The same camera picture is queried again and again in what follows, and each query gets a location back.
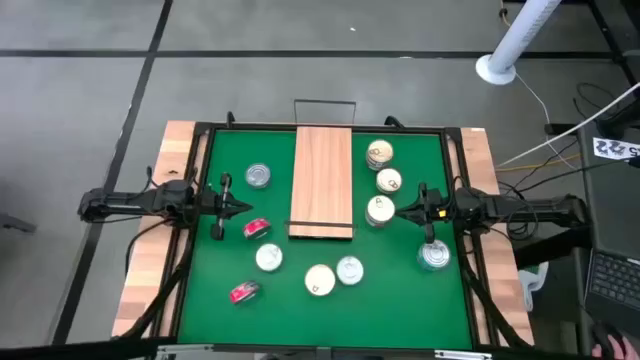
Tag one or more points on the grey furniture foot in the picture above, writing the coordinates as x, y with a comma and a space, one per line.
17, 223

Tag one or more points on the silver metal bracket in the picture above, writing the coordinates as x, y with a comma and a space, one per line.
185, 350
462, 355

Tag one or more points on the dark grey laptop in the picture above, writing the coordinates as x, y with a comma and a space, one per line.
615, 280

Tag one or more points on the green table mat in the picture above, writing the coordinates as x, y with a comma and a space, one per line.
225, 325

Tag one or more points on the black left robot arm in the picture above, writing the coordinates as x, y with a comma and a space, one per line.
125, 202

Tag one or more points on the white paper number label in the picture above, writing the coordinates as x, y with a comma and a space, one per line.
615, 148

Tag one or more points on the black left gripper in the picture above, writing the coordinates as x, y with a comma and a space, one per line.
212, 204

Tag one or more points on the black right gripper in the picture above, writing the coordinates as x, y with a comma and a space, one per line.
437, 207

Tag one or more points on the dark grey side desk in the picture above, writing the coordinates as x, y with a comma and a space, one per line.
610, 210

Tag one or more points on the light blue tuna can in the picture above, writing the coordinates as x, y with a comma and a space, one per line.
350, 270
433, 254
269, 257
258, 175

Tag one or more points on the pink salmon can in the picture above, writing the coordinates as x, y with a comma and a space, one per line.
244, 292
257, 228

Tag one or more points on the black table clamp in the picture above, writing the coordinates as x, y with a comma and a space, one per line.
393, 121
230, 120

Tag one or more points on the black horizontal bar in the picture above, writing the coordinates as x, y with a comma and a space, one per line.
75, 351

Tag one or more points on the white tower fan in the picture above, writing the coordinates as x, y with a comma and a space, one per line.
495, 70

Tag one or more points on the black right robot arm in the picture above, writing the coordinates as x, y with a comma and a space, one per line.
525, 207

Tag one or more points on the black metal table frame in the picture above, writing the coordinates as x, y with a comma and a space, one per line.
250, 126

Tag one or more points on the black stand base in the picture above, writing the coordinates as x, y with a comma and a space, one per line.
562, 129

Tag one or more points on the person's hand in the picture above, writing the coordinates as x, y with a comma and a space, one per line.
620, 350

